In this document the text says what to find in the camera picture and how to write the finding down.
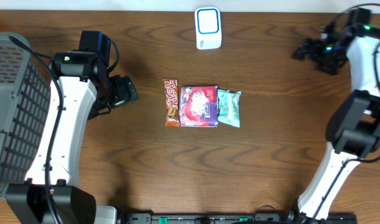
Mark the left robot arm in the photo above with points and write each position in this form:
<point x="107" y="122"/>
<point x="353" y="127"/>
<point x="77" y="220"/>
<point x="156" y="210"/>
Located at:
<point x="83" y="87"/>

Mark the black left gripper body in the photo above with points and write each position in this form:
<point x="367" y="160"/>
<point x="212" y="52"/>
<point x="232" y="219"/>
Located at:
<point x="126" y="90"/>

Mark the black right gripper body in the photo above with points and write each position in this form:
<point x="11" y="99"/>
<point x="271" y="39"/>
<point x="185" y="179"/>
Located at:
<point x="328" y="58"/>

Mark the green wet wipes pack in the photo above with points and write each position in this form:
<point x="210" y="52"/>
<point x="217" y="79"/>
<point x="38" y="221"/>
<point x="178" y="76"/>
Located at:
<point x="228" y="107"/>

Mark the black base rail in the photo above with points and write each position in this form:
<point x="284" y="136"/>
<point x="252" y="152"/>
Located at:
<point x="147" y="218"/>

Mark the purple red tissue pack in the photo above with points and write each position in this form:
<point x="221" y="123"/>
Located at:
<point x="198" y="106"/>

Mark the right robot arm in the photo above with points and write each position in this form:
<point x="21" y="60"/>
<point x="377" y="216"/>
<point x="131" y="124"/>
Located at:
<point x="353" y="131"/>

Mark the orange Top chocolate bar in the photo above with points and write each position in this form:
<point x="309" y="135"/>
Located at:
<point x="172" y="101"/>

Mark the grey plastic mesh basket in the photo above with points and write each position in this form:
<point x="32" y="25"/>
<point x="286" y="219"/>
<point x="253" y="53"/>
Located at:
<point x="24" y="103"/>

